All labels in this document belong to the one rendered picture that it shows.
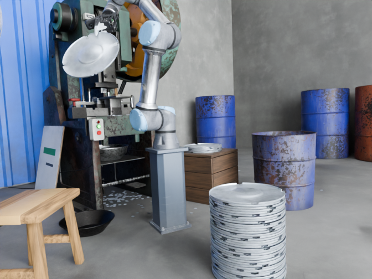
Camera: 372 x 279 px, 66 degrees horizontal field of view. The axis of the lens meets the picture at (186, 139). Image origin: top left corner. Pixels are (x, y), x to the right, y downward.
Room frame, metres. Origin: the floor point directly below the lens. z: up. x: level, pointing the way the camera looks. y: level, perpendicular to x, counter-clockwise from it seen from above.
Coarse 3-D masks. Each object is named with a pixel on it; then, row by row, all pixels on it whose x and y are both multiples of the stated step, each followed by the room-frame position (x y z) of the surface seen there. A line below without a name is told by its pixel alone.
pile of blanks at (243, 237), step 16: (224, 208) 0.99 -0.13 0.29; (240, 208) 0.96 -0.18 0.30; (256, 208) 0.95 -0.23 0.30; (272, 208) 0.98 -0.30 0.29; (224, 224) 1.00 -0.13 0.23; (240, 224) 0.96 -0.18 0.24; (256, 224) 0.97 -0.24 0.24; (272, 224) 0.96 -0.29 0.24; (224, 240) 1.02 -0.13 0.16; (240, 240) 0.98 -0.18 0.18; (256, 240) 0.95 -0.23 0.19; (272, 240) 0.97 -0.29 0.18; (224, 256) 1.00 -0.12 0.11; (240, 256) 0.96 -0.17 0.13; (256, 256) 0.95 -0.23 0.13; (272, 256) 0.97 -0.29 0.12; (224, 272) 1.00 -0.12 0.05; (240, 272) 0.96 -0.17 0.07; (256, 272) 0.96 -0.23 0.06; (272, 272) 0.98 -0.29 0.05
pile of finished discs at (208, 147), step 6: (192, 144) 2.29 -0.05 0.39; (198, 144) 2.22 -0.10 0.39; (204, 144) 2.20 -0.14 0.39; (210, 144) 2.23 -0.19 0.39; (216, 144) 2.22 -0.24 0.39; (192, 150) 2.06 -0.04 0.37; (198, 150) 2.04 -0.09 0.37; (204, 150) 2.03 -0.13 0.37; (210, 150) 2.10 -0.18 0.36; (216, 150) 2.07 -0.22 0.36
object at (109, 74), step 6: (114, 60) 2.20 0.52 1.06; (108, 66) 2.16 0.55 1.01; (114, 66) 2.20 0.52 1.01; (102, 72) 2.10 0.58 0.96; (108, 72) 2.13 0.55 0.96; (114, 72) 2.16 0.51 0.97; (90, 78) 2.19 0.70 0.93; (96, 78) 2.12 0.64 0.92; (102, 78) 2.11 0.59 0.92; (108, 78) 2.13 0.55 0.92; (114, 78) 2.16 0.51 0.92
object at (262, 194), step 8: (224, 184) 1.22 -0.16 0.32; (232, 184) 1.24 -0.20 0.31; (248, 184) 1.23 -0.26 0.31; (256, 184) 1.22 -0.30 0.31; (264, 184) 1.20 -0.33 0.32; (216, 192) 1.12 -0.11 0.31; (224, 192) 1.12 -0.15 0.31; (232, 192) 1.09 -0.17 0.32; (240, 192) 1.09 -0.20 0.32; (248, 192) 1.08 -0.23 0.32; (256, 192) 1.08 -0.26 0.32; (264, 192) 1.10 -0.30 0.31; (272, 192) 1.09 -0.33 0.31; (280, 192) 1.09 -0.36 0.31; (224, 200) 0.99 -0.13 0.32; (232, 200) 1.01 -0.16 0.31; (240, 200) 1.00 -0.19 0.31; (248, 200) 1.00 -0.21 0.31; (256, 200) 0.99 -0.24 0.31; (264, 200) 0.99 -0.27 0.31; (272, 200) 0.97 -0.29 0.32
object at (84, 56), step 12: (84, 36) 1.47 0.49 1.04; (108, 36) 1.44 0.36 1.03; (72, 48) 1.45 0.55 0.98; (84, 48) 1.42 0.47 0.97; (96, 48) 1.40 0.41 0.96; (108, 48) 1.39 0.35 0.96; (72, 60) 1.40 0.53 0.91; (84, 60) 1.37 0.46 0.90; (96, 60) 1.36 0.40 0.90; (108, 60) 1.34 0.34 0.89; (72, 72) 1.35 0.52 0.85; (84, 72) 1.33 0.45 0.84; (96, 72) 1.31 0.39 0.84
